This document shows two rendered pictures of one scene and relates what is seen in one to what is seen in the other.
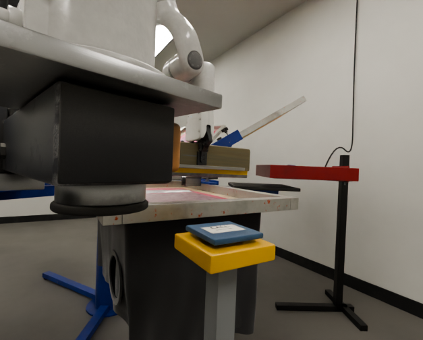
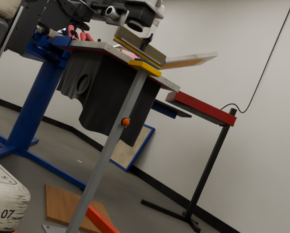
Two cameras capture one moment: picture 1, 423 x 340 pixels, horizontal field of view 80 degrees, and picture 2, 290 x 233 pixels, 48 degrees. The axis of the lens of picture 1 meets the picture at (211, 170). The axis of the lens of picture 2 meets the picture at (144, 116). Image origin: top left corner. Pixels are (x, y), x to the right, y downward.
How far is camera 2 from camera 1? 129 cm
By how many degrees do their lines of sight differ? 5
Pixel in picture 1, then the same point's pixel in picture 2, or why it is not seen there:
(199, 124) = (148, 31)
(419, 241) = (262, 192)
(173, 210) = (126, 58)
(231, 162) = (155, 57)
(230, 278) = (143, 78)
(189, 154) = (138, 43)
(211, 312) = (133, 86)
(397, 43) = not seen: outside the picture
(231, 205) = not seen: hidden behind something
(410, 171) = (276, 140)
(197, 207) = not seen: hidden behind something
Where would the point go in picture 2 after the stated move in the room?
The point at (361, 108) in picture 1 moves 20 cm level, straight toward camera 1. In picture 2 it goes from (264, 84) to (263, 78)
